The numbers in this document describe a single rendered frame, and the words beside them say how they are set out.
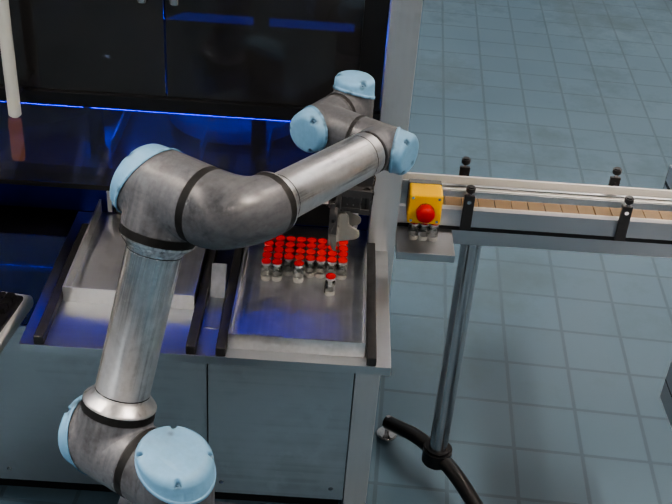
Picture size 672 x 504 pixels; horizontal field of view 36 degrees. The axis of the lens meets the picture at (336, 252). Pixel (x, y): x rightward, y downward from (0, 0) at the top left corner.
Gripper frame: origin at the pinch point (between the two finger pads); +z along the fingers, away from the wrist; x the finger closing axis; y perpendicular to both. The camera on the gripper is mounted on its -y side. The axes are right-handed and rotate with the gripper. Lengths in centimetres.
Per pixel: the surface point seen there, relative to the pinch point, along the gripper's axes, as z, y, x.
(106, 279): 13.5, -45.4, -2.6
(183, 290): 13.5, -29.2, -3.6
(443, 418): 75, 31, 35
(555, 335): 102, 73, 112
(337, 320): 13.5, 2.8, -8.2
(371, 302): 11.7, 9.1, -3.4
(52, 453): 82, -68, 14
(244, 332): 13.5, -14.7, -15.2
